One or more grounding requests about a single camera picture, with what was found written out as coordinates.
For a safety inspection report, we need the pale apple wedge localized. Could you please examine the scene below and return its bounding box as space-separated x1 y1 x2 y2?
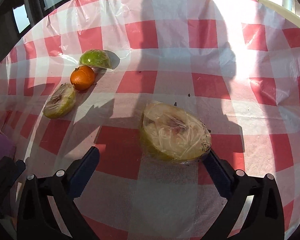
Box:
43 83 76 119

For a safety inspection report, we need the yellow apple half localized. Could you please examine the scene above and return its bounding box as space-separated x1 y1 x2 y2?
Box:
140 101 212 164

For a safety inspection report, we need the green apple half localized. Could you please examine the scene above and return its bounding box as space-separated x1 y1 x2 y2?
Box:
79 49 111 69

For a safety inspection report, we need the red white checkered tablecloth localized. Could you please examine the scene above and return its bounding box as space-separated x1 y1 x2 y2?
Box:
0 0 300 239

